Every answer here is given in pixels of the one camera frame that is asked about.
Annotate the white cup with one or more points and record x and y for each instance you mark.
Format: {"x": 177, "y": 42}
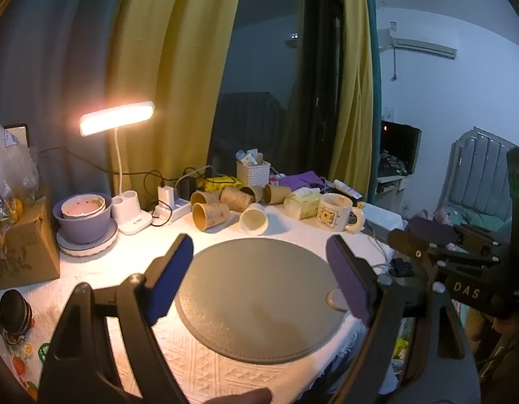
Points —
{"x": 254, "y": 219}

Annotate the teal bedding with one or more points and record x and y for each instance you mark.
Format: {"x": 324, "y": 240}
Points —
{"x": 470, "y": 219}

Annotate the person's left hand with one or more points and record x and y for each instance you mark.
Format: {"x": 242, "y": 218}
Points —
{"x": 242, "y": 397}

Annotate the dark picture frame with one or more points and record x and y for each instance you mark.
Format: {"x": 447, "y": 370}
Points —
{"x": 17, "y": 132}

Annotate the yellow packet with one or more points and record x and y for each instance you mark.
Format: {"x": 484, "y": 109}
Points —
{"x": 219, "y": 183}

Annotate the wall socket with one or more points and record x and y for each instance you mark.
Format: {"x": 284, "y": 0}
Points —
{"x": 388, "y": 113}

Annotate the tissue packet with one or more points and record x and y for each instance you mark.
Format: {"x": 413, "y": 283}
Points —
{"x": 301, "y": 204}

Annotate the white power strip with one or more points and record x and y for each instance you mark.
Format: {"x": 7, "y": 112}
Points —
{"x": 177, "y": 212}

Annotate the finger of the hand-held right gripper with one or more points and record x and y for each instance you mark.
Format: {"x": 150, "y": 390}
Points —
{"x": 432, "y": 229}
{"x": 411, "y": 244}

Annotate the yellow curtain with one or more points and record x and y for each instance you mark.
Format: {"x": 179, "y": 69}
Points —
{"x": 179, "y": 71}
{"x": 354, "y": 92}

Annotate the round dark case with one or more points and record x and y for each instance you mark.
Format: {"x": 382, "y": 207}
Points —
{"x": 15, "y": 313}

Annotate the white charger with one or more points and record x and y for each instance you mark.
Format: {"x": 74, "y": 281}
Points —
{"x": 166, "y": 195}

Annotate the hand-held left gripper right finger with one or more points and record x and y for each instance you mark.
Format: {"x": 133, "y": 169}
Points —
{"x": 347, "y": 277}

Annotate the purple bowl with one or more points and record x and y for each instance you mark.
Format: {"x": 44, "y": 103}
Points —
{"x": 84, "y": 230}

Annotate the plastic bag of oranges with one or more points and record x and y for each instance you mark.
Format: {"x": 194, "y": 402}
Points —
{"x": 11, "y": 168}

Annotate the white plate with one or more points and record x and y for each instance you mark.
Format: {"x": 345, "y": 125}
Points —
{"x": 89, "y": 251}

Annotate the grey blue curtain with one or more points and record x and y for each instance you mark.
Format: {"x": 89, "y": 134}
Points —
{"x": 57, "y": 59}

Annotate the teal curtain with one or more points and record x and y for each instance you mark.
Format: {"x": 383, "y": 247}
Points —
{"x": 375, "y": 92}

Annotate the brown paper cup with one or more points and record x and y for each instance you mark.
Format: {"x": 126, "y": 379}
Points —
{"x": 204, "y": 197}
{"x": 236, "y": 197}
{"x": 211, "y": 216}
{"x": 254, "y": 193}
{"x": 276, "y": 193}

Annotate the white tube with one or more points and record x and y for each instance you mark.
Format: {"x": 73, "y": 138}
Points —
{"x": 347, "y": 189}

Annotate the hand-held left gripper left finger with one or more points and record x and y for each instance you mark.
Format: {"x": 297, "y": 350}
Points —
{"x": 171, "y": 277}

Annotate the white tablecloth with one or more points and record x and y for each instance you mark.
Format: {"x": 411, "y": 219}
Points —
{"x": 225, "y": 381}

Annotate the black power adapter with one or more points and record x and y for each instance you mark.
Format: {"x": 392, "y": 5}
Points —
{"x": 187, "y": 188}

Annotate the cardboard box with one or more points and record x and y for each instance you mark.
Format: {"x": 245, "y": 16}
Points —
{"x": 27, "y": 252}

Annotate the fruit printed cloth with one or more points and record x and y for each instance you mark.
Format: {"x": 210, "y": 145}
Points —
{"x": 25, "y": 355}

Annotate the purple cloth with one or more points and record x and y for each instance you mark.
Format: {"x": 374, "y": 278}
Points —
{"x": 303, "y": 181}

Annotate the round grey mat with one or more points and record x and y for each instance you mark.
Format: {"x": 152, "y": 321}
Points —
{"x": 259, "y": 298}

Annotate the black monitor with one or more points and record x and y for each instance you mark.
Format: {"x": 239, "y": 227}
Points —
{"x": 400, "y": 147}

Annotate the pink rimmed bowl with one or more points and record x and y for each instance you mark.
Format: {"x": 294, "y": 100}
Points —
{"x": 80, "y": 207}

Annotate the white box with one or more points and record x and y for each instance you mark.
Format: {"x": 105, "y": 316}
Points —
{"x": 381, "y": 219}

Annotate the white desk lamp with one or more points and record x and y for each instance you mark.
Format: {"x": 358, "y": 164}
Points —
{"x": 116, "y": 118}

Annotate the person's right forearm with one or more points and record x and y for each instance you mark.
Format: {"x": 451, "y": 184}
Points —
{"x": 501, "y": 353}

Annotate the grey padded headboard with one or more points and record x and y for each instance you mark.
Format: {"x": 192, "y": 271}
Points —
{"x": 474, "y": 168}

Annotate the dark glass sliding door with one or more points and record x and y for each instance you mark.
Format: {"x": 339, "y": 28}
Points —
{"x": 280, "y": 71}

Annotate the white woven basket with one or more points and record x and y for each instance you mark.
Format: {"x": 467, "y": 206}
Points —
{"x": 253, "y": 174}

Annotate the cartoon print mug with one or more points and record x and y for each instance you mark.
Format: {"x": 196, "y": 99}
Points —
{"x": 333, "y": 214}

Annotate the white air conditioner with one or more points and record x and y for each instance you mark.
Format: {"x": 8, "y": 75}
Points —
{"x": 419, "y": 44}

